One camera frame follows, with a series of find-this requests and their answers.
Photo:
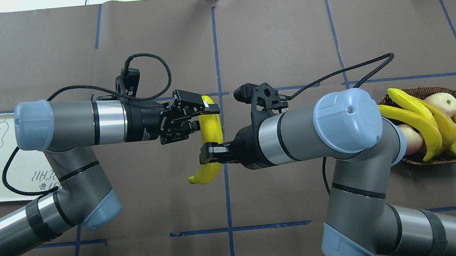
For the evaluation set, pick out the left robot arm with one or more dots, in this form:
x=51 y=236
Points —
x=65 y=132

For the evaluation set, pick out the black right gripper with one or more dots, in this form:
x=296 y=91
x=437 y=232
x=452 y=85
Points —
x=247 y=149

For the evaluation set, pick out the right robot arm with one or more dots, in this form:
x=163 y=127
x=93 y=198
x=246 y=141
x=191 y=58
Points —
x=347 y=126

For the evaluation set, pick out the pink peach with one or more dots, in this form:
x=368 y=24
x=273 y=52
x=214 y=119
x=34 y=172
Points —
x=414 y=140
x=444 y=101

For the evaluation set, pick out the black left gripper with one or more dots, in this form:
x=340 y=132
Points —
x=144 y=121

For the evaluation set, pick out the pink peach front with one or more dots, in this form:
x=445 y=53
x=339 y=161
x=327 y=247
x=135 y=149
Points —
x=414 y=140

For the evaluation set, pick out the pink peach rear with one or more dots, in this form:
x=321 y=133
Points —
x=444 y=101

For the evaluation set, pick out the yellow banana top long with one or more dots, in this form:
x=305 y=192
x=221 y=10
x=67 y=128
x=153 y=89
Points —
x=428 y=130

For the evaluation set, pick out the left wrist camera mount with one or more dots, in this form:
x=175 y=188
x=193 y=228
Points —
x=128 y=81

